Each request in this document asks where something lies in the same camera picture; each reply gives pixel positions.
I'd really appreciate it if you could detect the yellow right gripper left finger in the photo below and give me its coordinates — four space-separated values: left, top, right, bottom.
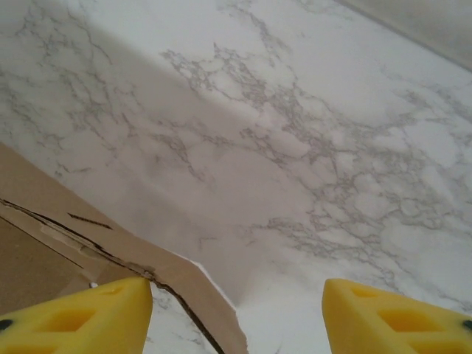
0 277 153 354

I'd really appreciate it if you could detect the brown cardboard box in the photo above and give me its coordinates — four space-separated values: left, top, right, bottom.
0 142 248 354

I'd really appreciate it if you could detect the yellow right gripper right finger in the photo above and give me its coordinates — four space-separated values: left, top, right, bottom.
322 278 472 354

